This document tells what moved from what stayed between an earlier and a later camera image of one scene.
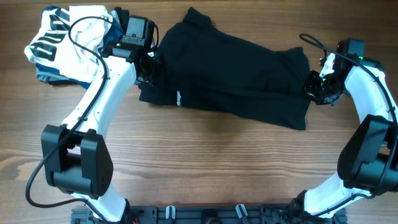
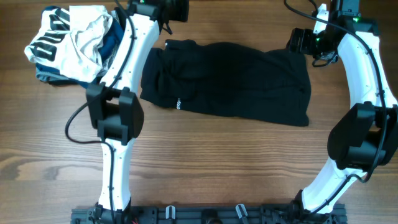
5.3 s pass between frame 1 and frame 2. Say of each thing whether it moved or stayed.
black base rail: stayed
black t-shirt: moved
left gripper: moved
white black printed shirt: stayed
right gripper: moved
